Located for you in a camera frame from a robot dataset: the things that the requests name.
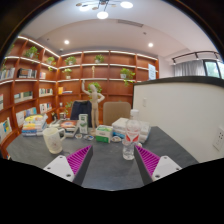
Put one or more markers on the beige chair back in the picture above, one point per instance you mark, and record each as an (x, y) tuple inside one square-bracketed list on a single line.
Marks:
[(112, 111)]

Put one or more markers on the wooden artist mannequin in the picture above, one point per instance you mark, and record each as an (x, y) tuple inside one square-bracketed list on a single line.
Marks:
[(96, 99)]

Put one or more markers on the stack of colourful books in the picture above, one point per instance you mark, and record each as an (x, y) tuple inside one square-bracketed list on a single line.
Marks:
[(34, 125)]

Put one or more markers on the white wall socket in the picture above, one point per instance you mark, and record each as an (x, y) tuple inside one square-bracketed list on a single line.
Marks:
[(219, 139)]

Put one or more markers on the dark blue chair back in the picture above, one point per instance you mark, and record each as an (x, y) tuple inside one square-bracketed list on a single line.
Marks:
[(81, 107)]

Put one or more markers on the grey window curtain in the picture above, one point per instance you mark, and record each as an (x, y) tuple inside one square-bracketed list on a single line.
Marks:
[(189, 68)]

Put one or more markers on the translucent white plastic mug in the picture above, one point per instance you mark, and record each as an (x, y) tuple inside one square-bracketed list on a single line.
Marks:
[(53, 138)]

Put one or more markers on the tall white green carton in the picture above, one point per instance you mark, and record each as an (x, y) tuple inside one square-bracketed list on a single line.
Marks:
[(83, 123)]

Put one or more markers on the stack of white packages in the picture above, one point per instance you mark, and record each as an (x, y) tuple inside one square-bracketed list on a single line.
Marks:
[(119, 129)]

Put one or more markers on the clear plastic water bottle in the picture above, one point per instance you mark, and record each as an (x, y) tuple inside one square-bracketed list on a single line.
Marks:
[(132, 133)]

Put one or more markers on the potted plant right shelf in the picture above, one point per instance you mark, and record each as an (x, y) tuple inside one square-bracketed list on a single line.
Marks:
[(127, 75)]

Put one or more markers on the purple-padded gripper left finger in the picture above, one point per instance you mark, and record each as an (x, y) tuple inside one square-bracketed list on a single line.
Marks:
[(72, 167)]

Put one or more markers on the wooden wall bookshelf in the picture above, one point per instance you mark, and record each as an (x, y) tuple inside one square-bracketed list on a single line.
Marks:
[(35, 79)]

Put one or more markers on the orange book on table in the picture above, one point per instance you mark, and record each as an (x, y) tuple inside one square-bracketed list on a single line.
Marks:
[(68, 124)]

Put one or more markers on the potted plant behind mannequin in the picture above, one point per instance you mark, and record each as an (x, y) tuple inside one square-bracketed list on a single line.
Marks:
[(96, 85)]

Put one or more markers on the round ceiling lamp cluster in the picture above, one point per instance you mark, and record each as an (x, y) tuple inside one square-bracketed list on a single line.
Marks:
[(102, 5)]

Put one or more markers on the small round dish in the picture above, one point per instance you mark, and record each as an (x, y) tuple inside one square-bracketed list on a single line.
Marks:
[(88, 137)]

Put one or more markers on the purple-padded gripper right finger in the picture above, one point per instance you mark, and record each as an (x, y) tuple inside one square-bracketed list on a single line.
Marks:
[(152, 167)]

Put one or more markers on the green white tissue box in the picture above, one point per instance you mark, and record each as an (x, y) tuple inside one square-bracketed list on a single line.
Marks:
[(104, 133)]

